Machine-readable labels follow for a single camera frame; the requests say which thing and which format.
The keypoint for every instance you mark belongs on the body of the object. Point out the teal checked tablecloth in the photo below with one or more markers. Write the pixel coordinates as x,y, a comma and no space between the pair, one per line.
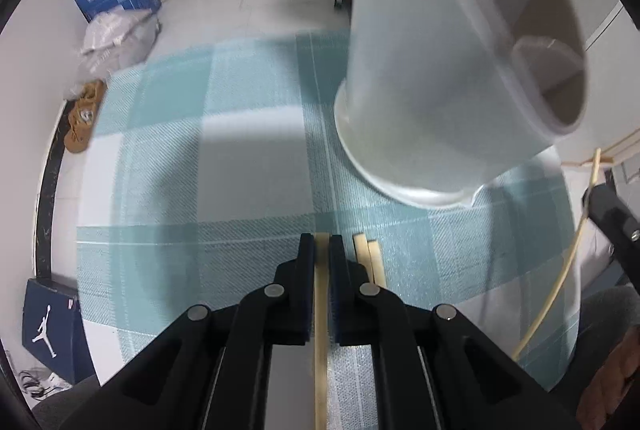
200,185

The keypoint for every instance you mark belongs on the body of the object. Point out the person's right leg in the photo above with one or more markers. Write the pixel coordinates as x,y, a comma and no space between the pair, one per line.
610,315

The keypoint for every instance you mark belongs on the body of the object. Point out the white plastic bag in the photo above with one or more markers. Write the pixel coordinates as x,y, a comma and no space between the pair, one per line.
112,30

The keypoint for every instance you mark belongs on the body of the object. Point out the brown suede shoe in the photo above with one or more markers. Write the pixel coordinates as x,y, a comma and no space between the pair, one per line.
92,95
80,130

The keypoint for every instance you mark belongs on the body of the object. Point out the person's right hand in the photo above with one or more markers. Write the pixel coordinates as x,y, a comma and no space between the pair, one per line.
615,390

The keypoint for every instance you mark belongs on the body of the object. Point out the grey plastic bag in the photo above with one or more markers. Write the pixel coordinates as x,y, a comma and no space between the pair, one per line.
142,40

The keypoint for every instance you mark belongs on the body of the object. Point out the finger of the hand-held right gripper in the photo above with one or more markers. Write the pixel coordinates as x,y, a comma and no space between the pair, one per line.
615,220

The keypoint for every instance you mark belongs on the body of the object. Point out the translucent plastic utensil holder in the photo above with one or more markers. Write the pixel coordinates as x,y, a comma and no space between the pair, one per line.
425,85

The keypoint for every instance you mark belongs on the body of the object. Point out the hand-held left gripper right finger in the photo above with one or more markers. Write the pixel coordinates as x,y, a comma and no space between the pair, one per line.
342,300

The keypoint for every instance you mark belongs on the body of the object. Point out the blue shoe box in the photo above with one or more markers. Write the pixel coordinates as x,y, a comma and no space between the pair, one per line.
50,330

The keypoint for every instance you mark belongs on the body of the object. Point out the person's left leg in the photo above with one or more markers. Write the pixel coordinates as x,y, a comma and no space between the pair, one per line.
65,410

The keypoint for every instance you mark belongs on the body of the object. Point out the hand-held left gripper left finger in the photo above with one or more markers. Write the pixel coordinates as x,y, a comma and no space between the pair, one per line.
305,290

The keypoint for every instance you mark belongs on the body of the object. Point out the person's leg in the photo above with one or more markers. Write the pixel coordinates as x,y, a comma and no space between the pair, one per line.
65,410
610,315

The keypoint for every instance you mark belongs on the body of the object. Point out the white sneaker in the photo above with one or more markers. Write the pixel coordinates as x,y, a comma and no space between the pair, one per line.
47,382

